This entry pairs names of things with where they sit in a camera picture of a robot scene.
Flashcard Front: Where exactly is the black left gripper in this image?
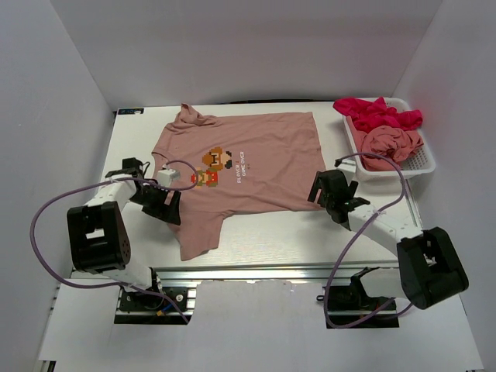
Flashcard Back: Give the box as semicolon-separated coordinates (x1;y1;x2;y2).
129;181;181;225

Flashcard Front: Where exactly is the dusty pink t shirt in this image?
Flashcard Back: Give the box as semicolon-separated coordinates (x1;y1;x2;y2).
152;104;326;261

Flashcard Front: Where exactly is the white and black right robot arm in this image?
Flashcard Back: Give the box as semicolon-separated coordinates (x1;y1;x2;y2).
308;170;469;309

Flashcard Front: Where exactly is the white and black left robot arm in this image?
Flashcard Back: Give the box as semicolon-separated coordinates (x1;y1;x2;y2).
67;158;181;309

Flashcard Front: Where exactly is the coral pink t shirt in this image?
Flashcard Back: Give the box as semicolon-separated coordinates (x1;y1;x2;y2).
354;126;424;165

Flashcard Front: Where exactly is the magenta t shirt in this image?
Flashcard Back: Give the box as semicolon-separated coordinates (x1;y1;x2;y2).
333;97;423;133

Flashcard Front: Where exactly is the white perforated plastic basket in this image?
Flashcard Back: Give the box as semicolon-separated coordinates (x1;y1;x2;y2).
343;98;436;181

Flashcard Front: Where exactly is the black xdof label sticker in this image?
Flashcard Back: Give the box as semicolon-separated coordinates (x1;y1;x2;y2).
117;108;144;115

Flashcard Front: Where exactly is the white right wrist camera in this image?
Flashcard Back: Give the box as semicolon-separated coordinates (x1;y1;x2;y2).
334;158;357;177

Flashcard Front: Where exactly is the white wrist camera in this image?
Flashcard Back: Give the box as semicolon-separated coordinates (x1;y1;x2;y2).
155;166;181;188
334;158;357;177

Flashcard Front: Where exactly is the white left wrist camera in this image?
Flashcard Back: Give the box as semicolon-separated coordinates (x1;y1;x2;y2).
155;166;181;188

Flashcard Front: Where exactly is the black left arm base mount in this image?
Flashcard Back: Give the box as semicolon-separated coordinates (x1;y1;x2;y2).
114;287;196;326

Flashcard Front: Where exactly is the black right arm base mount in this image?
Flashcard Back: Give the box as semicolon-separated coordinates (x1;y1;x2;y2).
328;285;399;329

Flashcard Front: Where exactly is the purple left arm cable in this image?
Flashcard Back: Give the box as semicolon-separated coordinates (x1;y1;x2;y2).
29;160;199;325

